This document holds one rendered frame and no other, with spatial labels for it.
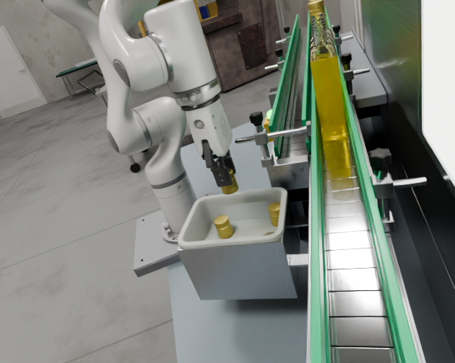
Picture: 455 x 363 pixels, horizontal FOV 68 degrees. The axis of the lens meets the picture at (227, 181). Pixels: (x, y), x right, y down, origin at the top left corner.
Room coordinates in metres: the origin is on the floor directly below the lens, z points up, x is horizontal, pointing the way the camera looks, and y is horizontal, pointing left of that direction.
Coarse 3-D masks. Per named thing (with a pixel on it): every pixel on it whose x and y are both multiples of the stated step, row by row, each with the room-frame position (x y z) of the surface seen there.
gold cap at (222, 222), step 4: (220, 216) 0.65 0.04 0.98; (224, 216) 0.64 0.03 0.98; (216, 220) 0.64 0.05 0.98; (220, 220) 0.63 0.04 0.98; (224, 220) 0.63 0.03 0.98; (228, 220) 0.63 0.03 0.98; (216, 224) 0.63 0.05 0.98; (220, 224) 0.62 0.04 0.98; (224, 224) 0.62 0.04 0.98; (228, 224) 0.63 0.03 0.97; (216, 228) 0.63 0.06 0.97; (220, 228) 0.62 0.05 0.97; (224, 228) 0.62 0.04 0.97; (228, 228) 0.62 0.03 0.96; (232, 228) 0.64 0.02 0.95; (220, 232) 0.62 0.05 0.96; (224, 232) 0.62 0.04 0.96; (228, 232) 0.62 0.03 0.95; (232, 232) 0.63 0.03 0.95; (220, 236) 0.63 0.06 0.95; (224, 236) 0.62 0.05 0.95; (228, 236) 0.62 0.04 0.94
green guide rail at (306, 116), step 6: (306, 48) 1.32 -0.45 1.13; (306, 54) 1.23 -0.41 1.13; (306, 60) 1.14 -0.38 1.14; (306, 66) 1.07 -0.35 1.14; (306, 72) 1.01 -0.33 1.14; (306, 78) 0.95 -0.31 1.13; (306, 84) 0.90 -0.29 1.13; (306, 90) 0.85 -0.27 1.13; (306, 96) 0.81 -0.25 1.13; (306, 102) 0.77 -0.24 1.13; (306, 108) 0.73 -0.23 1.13; (306, 114) 0.70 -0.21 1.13; (306, 120) 0.68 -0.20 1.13; (306, 132) 0.68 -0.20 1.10; (306, 138) 0.70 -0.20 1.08; (306, 144) 0.68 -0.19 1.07
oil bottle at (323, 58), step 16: (320, 48) 0.71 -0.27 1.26; (320, 64) 0.71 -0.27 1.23; (336, 64) 0.70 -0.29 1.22; (320, 80) 0.71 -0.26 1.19; (336, 80) 0.70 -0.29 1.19; (320, 96) 0.71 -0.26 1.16; (336, 96) 0.70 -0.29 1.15; (320, 112) 0.72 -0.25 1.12; (336, 112) 0.70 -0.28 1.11; (320, 128) 0.72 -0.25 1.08; (336, 128) 0.71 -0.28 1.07
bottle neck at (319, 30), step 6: (318, 18) 0.74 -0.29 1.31; (324, 18) 0.72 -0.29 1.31; (312, 24) 0.73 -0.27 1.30; (318, 24) 0.72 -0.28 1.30; (324, 24) 0.72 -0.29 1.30; (312, 30) 0.73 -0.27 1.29; (318, 30) 0.72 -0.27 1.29; (324, 30) 0.72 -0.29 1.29; (318, 36) 0.72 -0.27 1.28; (324, 36) 0.72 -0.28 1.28; (318, 42) 0.72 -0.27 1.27; (324, 42) 0.72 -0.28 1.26
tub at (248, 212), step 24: (240, 192) 0.68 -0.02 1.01; (264, 192) 0.65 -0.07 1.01; (192, 216) 0.65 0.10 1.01; (216, 216) 0.69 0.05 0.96; (240, 216) 0.67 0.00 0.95; (264, 216) 0.65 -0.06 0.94; (192, 240) 0.61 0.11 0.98; (216, 240) 0.54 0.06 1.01; (240, 240) 0.51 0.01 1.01; (264, 240) 0.49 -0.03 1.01
